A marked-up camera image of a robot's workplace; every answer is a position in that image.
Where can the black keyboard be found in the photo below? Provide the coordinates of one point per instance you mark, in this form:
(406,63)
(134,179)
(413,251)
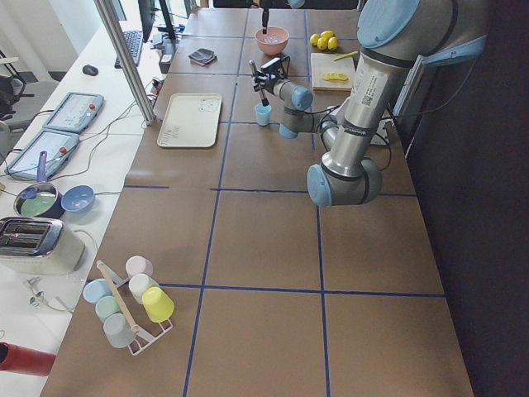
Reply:
(134,42)

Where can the whole lemon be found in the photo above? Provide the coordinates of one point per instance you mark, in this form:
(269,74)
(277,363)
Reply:
(322,43)
(314,39)
(327,34)
(332,43)

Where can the blue bowl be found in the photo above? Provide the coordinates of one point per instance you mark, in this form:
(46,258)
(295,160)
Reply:
(78,199)

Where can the wooden cutting board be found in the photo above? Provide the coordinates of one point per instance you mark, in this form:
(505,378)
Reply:
(322,63)

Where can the cream bear tray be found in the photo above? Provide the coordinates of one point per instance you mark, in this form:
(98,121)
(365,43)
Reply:
(190,121)

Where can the pink plastic cup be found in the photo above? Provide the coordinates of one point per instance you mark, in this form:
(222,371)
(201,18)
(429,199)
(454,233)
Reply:
(138,265)

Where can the yellow plastic cup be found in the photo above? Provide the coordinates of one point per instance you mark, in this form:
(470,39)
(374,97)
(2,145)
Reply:
(158,305)

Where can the pink bowl of ice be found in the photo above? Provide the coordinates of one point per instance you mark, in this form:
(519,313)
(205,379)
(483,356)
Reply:
(273,41)

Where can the blue plastic cup on rack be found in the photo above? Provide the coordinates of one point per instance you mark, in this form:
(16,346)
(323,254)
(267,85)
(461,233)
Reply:
(95,290)

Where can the white plastic cup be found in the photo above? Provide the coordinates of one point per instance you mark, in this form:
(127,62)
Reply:
(140,283)

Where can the blue saucepan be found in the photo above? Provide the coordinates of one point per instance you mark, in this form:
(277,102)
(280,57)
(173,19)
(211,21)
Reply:
(41,199)

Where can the teach pendant near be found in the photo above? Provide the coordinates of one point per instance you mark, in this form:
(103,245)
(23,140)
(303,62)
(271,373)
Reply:
(59,146)

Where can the grey plastic cup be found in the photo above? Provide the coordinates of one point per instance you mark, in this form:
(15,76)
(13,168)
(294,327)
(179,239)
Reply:
(118,331)

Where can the black monitor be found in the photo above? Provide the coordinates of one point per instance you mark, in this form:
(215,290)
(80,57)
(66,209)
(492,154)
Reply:
(147,11)

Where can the yellow-green plastic knife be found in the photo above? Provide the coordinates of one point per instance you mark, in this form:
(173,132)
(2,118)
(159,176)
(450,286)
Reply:
(345,56)

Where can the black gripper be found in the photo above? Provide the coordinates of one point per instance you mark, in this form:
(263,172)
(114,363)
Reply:
(269,83)
(264,16)

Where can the steel muddler with black tip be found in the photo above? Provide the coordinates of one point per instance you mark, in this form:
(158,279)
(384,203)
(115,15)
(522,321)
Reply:
(258,83)

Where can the green plastic cup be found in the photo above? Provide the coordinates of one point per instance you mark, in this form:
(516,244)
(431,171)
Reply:
(106,307)

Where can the black computer mouse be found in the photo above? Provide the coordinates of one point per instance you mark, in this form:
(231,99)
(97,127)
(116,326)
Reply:
(90,70)

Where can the lemon slices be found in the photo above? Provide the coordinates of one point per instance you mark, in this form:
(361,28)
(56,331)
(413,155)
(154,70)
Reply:
(335,76)

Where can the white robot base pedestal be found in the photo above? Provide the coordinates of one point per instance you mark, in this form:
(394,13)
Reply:
(334,119)

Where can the teach pendant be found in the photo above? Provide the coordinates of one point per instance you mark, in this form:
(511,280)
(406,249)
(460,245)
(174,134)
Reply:
(75,112)
(59,146)

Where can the light blue cup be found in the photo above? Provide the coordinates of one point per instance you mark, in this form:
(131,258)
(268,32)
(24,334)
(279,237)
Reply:
(262,114)

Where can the aluminium frame post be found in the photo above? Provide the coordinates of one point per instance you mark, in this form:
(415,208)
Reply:
(111,23)

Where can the red bottle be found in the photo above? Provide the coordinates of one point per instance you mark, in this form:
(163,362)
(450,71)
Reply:
(24,360)

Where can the white wire cup rack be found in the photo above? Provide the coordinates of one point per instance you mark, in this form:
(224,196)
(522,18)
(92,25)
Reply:
(147,332)

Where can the teach pendant far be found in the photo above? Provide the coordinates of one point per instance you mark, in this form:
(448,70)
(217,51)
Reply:
(75,112)

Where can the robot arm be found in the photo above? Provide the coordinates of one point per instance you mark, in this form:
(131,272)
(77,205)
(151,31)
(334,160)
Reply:
(392,34)
(266,5)

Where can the grey folded cloth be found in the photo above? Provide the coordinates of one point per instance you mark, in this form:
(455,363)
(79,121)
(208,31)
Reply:
(203,56)

